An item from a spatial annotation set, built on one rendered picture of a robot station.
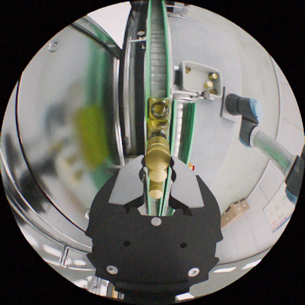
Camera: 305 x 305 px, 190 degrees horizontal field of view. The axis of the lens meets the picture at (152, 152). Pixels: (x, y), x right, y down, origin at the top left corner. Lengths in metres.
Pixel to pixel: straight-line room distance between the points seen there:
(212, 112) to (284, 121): 3.37
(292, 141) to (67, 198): 3.78
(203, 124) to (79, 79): 0.60
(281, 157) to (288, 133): 3.27
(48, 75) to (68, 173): 0.14
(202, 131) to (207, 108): 0.14
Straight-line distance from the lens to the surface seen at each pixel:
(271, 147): 0.48
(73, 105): 0.17
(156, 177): 0.19
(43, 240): 0.17
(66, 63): 0.18
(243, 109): 0.59
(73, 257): 0.22
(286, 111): 3.84
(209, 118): 0.64
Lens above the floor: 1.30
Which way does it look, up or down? 62 degrees down
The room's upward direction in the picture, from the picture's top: 173 degrees counter-clockwise
